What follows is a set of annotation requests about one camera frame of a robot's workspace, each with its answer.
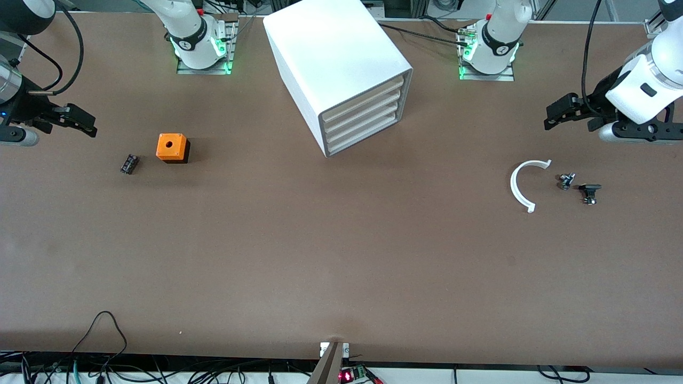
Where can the small black contact block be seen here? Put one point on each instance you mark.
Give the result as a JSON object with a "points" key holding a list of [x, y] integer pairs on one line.
{"points": [[129, 164]]}

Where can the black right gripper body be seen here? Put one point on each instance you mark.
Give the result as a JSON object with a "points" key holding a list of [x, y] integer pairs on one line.
{"points": [[26, 108]]}

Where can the grey front beam bracket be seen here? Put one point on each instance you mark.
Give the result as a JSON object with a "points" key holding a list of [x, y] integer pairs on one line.
{"points": [[330, 365]]}

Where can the white drawer cabinet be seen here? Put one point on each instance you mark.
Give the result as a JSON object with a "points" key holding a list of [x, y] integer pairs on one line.
{"points": [[331, 48]]}

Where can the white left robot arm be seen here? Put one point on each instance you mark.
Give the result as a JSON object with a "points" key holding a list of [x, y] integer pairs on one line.
{"points": [[501, 26]]}

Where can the small black bracket part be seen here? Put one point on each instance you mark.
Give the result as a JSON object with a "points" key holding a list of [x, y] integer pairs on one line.
{"points": [[589, 190]]}

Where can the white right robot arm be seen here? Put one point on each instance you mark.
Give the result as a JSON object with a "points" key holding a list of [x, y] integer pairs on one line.
{"points": [[187, 21]]}

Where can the white curved plastic arc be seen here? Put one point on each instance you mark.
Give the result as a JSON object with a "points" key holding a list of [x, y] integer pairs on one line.
{"points": [[514, 186]]}

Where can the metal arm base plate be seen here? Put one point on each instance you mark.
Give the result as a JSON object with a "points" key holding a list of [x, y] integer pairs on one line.
{"points": [[488, 77], [184, 69]]}

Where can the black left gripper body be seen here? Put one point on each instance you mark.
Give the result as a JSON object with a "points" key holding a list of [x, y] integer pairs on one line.
{"points": [[598, 103]]}

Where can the small grey metal part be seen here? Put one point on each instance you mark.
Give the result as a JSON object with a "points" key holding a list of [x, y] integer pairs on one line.
{"points": [[566, 181]]}

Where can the orange box with hole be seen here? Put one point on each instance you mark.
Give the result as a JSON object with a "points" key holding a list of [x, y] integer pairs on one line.
{"points": [[171, 146]]}

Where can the circuit board with red light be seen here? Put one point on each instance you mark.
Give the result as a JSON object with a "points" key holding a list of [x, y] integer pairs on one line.
{"points": [[352, 375]]}

